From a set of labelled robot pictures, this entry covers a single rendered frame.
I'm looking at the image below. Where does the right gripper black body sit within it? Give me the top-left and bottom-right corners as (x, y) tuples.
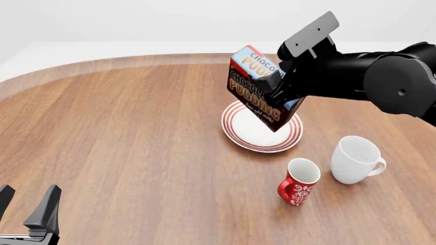
(270, 59), (307, 109)

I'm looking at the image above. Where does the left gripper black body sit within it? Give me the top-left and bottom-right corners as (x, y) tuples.
(0, 227), (61, 245)

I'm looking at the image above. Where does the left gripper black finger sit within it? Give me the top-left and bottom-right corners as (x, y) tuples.
(0, 184), (16, 223)
(22, 184), (63, 235)

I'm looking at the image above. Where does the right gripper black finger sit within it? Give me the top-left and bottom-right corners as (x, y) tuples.
(254, 69), (285, 99)

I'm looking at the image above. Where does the chocolate pudding box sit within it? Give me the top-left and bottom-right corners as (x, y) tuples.
(226, 45), (306, 133)

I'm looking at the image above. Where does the white plate with red rings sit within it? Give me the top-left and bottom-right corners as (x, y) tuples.
(221, 99), (305, 154)

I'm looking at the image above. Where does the flat grey plate on stalk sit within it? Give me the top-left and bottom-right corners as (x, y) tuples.
(283, 10), (341, 59)

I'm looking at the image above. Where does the red patterned mug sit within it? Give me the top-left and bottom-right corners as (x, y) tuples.
(277, 157), (322, 207)

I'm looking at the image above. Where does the white mug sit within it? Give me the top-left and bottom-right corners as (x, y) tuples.
(330, 135), (388, 186)

